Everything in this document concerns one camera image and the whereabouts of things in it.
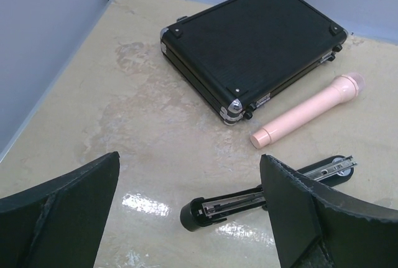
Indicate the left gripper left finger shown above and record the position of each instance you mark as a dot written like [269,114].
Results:
[60,223]

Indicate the black stapler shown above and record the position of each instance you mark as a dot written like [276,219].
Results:
[202,212]

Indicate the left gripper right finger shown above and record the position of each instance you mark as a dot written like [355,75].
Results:
[315,225]

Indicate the black hard case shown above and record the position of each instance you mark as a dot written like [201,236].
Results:
[239,54]

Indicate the pink cylindrical tube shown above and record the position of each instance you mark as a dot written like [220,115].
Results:
[343,88]

